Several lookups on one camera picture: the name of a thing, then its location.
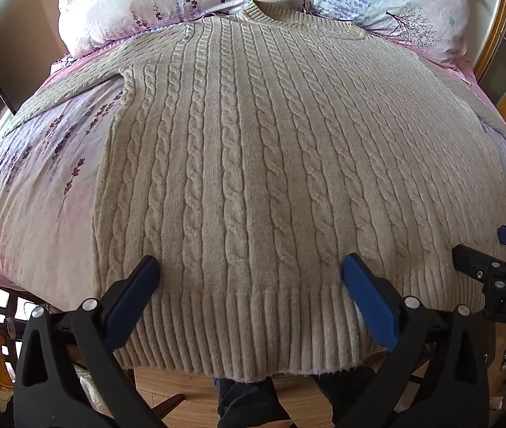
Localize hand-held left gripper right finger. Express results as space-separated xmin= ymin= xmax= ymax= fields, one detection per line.
xmin=337 ymin=253 xmax=493 ymax=428

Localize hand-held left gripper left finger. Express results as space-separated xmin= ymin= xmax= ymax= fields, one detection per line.
xmin=12 ymin=255 xmax=179 ymax=428

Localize cream cable-knit sweater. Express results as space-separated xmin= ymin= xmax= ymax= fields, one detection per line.
xmin=1 ymin=1 xmax=506 ymax=384

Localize dark wooden chair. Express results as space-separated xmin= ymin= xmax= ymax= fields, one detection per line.
xmin=0 ymin=250 xmax=64 ymax=335

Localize pink floral bed sheet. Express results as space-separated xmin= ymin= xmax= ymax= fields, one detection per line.
xmin=0 ymin=49 xmax=506 ymax=319

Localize person's legs in dark trousers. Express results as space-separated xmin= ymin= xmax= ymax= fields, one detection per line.
xmin=213 ymin=366 xmax=387 ymax=428

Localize white pillow with tree print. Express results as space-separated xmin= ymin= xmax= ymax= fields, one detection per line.
xmin=304 ymin=0 xmax=484 ymax=71

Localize white floral pillow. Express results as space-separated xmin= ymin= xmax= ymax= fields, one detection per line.
xmin=54 ymin=0 xmax=317 ymax=60

